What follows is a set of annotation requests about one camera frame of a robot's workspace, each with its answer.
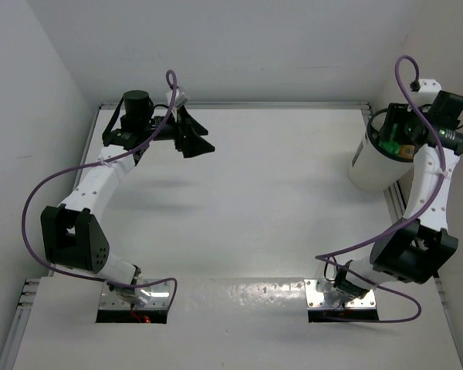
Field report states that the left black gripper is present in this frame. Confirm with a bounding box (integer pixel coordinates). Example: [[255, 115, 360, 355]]
[[140, 104, 213, 157]]

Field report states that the green plastic bottle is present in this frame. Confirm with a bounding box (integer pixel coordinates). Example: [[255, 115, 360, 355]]
[[380, 124, 400, 156]]

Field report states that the orange juice bottle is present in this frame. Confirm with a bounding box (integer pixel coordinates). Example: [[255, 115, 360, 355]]
[[397, 145, 415, 160]]

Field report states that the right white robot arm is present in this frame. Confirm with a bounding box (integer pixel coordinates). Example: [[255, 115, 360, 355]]
[[328, 86, 463, 303]]

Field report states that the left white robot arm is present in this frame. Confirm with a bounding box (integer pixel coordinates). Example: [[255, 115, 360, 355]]
[[40, 88, 215, 289]]

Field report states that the white bin black rim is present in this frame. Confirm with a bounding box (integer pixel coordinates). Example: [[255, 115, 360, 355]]
[[348, 108, 413, 192]]

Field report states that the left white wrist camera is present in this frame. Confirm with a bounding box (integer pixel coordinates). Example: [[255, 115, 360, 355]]
[[166, 88, 189, 110]]

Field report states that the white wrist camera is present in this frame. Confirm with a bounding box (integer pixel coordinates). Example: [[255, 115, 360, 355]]
[[166, 88, 189, 110], [410, 79, 441, 107]]

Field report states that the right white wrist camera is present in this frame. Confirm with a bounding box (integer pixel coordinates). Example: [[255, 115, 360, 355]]
[[410, 79, 441, 107]]

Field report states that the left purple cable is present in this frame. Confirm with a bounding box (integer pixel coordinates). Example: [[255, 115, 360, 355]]
[[21, 69, 178, 305]]

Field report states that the purple cable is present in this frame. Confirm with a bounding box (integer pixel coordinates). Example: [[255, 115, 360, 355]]
[[21, 69, 178, 305], [314, 55, 448, 323]]

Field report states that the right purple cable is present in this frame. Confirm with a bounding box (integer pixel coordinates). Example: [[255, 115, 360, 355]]
[[314, 55, 448, 323]]

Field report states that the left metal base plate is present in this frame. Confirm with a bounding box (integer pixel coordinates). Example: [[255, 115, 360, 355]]
[[99, 282, 171, 311]]

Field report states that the metal base plate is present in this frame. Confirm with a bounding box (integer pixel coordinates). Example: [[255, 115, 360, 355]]
[[99, 282, 171, 311], [304, 278, 377, 311]]

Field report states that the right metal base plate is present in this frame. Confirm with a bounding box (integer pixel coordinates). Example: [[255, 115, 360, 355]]
[[304, 278, 377, 311]]

